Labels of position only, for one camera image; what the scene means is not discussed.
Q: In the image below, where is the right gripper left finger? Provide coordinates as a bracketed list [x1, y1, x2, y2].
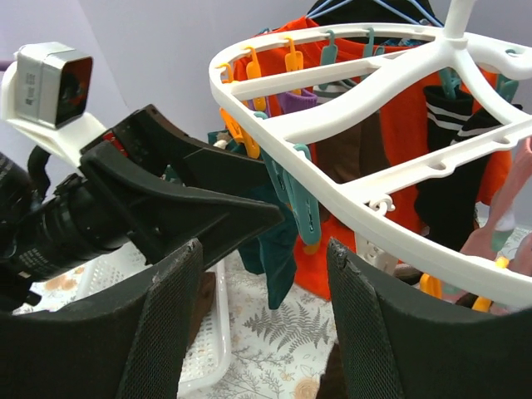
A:
[1, 239, 203, 398]

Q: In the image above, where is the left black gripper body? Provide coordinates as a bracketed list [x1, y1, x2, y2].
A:
[80, 105, 284, 268]

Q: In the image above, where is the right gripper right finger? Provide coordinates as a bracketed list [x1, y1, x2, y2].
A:
[327, 239, 531, 398]

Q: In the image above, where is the plain dark brown sock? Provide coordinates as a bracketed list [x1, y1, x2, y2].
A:
[187, 272, 216, 348]

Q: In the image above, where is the white hanger clip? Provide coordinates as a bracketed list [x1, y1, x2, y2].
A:
[357, 239, 398, 275]

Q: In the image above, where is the white sock clip hanger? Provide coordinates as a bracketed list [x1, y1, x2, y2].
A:
[209, 1, 531, 314]

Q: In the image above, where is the orange hanger clip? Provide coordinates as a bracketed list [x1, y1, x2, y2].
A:
[419, 273, 442, 299]

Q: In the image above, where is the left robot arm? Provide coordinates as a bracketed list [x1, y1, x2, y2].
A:
[1, 105, 284, 313]

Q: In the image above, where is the white plastic basket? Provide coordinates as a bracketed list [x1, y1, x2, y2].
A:
[76, 244, 231, 398]

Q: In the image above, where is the orange t-shirt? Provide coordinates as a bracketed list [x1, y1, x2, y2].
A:
[234, 17, 511, 301]

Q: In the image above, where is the floral table mat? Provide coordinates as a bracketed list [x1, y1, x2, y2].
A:
[12, 215, 532, 399]

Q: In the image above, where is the teal green sock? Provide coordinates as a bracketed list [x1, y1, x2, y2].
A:
[205, 128, 298, 311]

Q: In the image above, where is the pink patterned sock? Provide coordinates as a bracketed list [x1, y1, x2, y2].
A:
[440, 136, 532, 317]

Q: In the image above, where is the black striped sock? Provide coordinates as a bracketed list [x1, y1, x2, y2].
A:
[414, 86, 505, 251]

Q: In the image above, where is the purple yellow sock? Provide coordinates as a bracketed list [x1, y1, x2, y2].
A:
[268, 89, 318, 117]

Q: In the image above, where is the brown striped-cuff sock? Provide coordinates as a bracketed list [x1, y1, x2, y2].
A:
[311, 78, 392, 186]

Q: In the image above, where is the dark patterned shirt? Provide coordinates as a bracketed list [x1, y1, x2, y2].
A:
[253, 0, 441, 49]

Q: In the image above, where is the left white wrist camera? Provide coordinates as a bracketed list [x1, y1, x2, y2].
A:
[1, 42, 105, 168]

